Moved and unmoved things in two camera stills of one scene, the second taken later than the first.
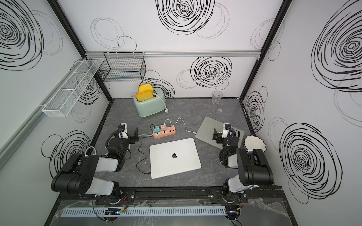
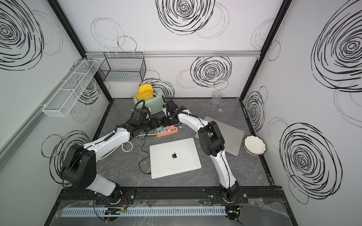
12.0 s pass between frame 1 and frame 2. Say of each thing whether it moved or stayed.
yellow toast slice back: stayed
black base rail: stayed
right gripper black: moved
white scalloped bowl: stayed
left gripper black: moved
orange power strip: stayed
